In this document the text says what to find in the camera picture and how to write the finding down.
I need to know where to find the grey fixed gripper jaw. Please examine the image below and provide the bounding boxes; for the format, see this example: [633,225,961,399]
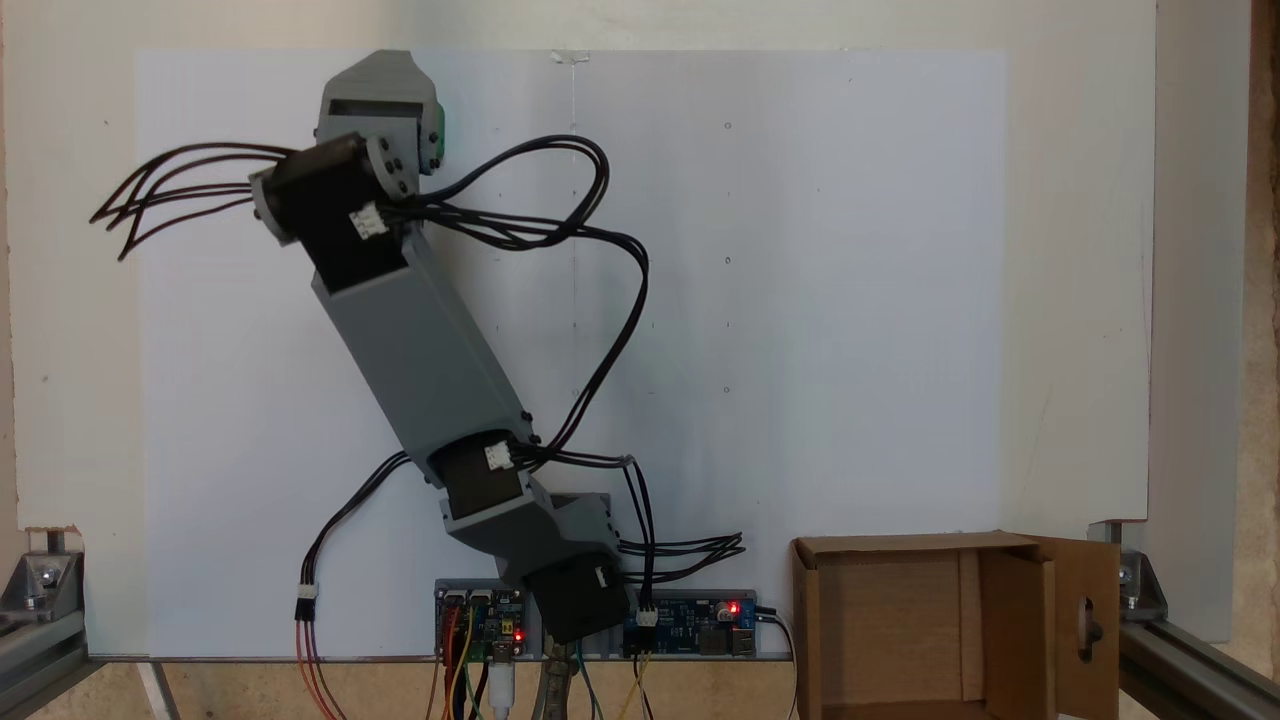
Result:
[322,50,439,102]

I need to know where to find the white paper sheet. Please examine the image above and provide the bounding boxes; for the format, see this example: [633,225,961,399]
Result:
[135,48,1006,659]

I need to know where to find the blue circuit board red LED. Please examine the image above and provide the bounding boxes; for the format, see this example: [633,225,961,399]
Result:
[625,590,759,659]

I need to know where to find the metal table clamp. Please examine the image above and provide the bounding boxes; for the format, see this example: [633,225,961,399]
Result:
[538,650,579,720]

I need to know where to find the brown cardboard box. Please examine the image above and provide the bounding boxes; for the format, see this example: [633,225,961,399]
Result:
[790,530,1121,720]

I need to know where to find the black gripper motor cable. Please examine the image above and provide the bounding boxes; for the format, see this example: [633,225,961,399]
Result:
[90,142,301,263]

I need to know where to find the black wrist motor cable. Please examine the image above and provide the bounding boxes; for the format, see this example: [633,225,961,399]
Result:
[385,135,651,476]

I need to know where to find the long black cable orange wires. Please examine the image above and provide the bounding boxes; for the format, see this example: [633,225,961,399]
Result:
[293,452,411,720]

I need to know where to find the circuit board with jumper wires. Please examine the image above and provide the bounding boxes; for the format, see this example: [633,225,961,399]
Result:
[435,580,528,663]

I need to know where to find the coloured jumper wire bundle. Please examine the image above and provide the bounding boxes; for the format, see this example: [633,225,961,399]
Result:
[425,598,501,720]

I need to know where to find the black base cable bundle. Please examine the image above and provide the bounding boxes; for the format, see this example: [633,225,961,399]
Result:
[615,452,748,629]

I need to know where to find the white usb cable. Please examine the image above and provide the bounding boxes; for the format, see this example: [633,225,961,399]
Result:
[489,645,517,720]

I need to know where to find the metal corner bracket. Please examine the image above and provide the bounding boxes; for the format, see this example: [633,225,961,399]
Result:
[0,528,86,613]
[1088,520,1169,623]

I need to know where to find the aluminium frame post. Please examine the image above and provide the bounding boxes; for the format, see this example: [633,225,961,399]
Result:
[0,600,91,720]
[1118,615,1280,720]

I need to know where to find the board power cable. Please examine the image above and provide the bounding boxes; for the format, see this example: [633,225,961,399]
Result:
[755,605,801,720]

